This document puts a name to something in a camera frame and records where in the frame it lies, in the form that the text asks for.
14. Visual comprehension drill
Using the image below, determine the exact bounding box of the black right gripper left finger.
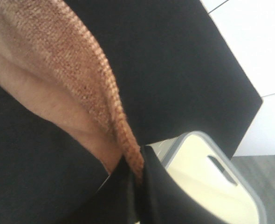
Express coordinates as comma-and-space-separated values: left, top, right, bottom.
65, 158, 138, 224

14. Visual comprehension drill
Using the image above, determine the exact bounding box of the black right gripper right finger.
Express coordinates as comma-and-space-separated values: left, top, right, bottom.
135, 146, 225, 224

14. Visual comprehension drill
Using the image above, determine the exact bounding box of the brown towel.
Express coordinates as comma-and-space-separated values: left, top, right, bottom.
0, 0, 144, 183

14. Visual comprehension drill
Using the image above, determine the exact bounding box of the white plastic bin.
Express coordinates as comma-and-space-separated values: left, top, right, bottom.
151, 131, 267, 224

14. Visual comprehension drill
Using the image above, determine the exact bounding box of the black table cloth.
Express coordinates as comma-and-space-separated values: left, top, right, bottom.
0, 0, 262, 224

